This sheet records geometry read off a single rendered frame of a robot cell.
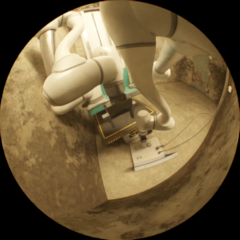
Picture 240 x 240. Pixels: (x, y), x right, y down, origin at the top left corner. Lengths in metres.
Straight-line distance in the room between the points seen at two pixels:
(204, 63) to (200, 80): 0.86
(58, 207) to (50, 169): 0.21
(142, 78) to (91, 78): 0.13
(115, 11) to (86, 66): 0.15
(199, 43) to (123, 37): 0.16
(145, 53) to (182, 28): 0.11
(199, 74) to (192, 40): 3.90
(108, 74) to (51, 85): 0.16
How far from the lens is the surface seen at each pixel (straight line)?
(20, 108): 0.45
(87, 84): 0.19
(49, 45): 0.51
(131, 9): 0.17
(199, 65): 4.12
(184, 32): 0.19
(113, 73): 0.25
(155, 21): 0.16
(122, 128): 0.72
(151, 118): 0.49
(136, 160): 0.83
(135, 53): 0.17
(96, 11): 1.19
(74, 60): 0.21
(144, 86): 0.23
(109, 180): 0.92
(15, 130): 0.41
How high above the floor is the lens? 0.87
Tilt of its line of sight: 43 degrees down
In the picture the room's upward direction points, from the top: 16 degrees counter-clockwise
